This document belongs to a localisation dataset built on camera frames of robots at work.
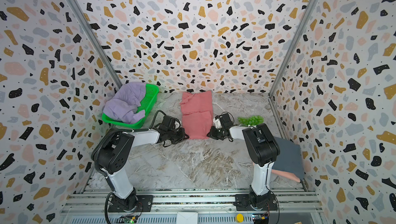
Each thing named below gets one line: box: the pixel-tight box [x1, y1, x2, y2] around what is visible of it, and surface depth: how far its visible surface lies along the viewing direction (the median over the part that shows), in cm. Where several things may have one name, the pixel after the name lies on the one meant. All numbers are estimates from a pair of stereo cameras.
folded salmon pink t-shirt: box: [271, 169, 301, 183], surface depth 83 cm
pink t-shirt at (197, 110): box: [179, 90, 213, 140], surface depth 109 cm
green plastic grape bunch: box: [237, 115, 265, 126], surface depth 105 cm
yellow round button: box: [235, 213, 244, 223], surface depth 67 cm
